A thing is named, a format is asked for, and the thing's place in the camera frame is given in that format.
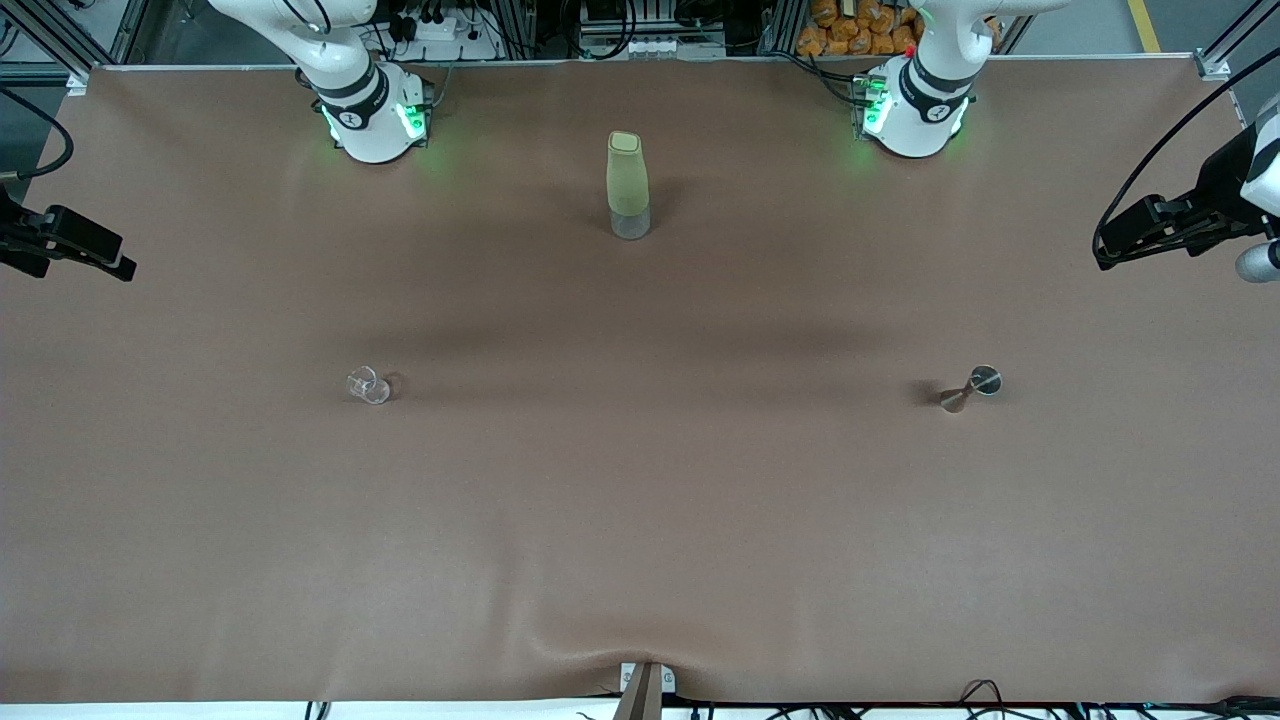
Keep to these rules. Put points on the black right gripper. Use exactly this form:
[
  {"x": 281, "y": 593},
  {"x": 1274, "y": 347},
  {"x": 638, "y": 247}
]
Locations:
[{"x": 20, "y": 240}]

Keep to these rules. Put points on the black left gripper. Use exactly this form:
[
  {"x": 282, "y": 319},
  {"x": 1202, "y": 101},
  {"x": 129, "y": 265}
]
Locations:
[{"x": 1217, "y": 188}]

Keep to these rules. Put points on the steel double jigger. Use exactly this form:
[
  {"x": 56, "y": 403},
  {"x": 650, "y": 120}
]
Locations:
[{"x": 986, "y": 381}]

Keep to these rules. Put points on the small clear glass beaker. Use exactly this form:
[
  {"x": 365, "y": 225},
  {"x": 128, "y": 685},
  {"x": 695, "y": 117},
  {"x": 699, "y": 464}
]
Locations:
[{"x": 375, "y": 390}]

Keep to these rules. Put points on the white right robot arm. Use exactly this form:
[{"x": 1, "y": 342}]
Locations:
[{"x": 360, "y": 120}]

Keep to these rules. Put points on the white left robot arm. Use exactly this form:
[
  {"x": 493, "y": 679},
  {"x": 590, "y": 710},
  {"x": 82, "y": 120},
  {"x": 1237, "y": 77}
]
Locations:
[{"x": 920, "y": 110}]

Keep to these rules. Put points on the orange snack pack pile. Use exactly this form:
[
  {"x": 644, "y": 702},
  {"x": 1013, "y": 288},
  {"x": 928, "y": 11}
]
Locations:
[{"x": 850, "y": 30}]

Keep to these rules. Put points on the white power strip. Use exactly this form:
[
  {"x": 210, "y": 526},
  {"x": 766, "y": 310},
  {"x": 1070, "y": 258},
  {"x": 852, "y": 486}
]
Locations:
[{"x": 440, "y": 30}]

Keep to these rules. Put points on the green bottle with clear base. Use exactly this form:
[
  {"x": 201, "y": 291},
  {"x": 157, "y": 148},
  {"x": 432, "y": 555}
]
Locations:
[{"x": 628, "y": 180}]

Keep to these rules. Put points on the white socket block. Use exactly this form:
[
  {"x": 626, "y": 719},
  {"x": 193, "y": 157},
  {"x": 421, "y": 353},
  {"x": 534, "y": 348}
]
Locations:
[{"x": 650, "y": 46}]

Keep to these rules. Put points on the brown table mat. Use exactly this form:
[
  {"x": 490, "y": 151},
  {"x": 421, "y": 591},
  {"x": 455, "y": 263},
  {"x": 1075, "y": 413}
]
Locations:
[{"x": 640, "y": 500}]

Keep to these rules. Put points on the aluminium frame post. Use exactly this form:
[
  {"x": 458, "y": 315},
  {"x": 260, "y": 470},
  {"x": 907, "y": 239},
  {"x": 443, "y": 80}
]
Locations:
[
  {"x": 60, "y": 40},
  {"x": 1235, "y": 40}
]

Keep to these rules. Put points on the table edge mounting post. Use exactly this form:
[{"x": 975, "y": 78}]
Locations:
[{"x": 640, "y": 695}]

